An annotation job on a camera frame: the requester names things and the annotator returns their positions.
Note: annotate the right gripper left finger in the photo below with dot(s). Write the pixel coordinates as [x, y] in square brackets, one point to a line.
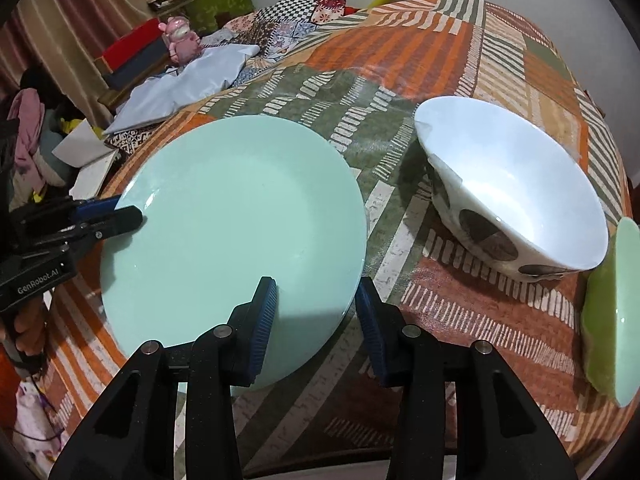
[129, 431]

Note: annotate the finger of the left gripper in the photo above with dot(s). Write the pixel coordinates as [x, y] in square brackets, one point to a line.
[107, 219]

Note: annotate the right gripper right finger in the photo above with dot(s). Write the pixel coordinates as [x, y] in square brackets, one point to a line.
[455, 400]

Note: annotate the mint green plate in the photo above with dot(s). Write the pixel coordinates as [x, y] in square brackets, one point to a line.
[223, 206]

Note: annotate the left hand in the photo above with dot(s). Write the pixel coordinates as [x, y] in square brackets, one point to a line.
[30, 325]

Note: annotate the pink cloth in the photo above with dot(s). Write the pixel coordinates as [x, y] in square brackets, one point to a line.
[28, 110]

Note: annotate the green bowl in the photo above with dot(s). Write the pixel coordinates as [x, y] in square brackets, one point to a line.
[610, 318]

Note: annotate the dark blue box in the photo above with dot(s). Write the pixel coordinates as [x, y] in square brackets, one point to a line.
[152, 57]

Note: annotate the red box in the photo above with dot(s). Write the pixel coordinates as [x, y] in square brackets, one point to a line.
[126, 47]

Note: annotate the white folded cloth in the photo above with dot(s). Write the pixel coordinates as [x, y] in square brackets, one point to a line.
[159, 97]

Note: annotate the pink rabbit figurine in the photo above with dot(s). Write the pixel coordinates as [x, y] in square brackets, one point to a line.
[183, 43]

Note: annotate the striped brown curtain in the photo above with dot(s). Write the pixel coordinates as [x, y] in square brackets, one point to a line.
[64, 37]

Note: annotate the green storage box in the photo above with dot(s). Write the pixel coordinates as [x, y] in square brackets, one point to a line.
[207, 16]

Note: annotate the white bowl with dark spots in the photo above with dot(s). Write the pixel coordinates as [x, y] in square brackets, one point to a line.
[510, 194]

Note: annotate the checkered patchwork blanket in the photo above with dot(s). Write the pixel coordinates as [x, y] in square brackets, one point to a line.
[277, 30]

